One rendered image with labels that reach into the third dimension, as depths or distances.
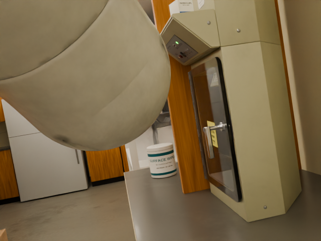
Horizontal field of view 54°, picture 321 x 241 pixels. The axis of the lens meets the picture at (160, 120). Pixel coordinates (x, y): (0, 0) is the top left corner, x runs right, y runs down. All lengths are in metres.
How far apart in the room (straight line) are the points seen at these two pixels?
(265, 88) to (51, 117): 0.75
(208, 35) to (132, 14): 0.67
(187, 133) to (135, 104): 1.01
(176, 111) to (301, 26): 0.55
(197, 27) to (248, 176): 0.41
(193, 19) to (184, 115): 0.45
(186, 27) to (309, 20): 0.57
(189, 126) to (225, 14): 0.48
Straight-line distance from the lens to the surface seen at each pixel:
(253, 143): 0.88
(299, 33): 1.34
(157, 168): 1.52
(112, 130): 0.19
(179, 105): 1.19
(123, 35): 0.17
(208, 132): 0.88
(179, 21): 0.84
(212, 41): 0.85
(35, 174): 5.92
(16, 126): 5.90
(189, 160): 1.21
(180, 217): 1.01
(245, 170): 0.88
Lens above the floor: 1.29
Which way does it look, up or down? 3 degrees down
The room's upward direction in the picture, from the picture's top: 9 degrees counter-clockwise
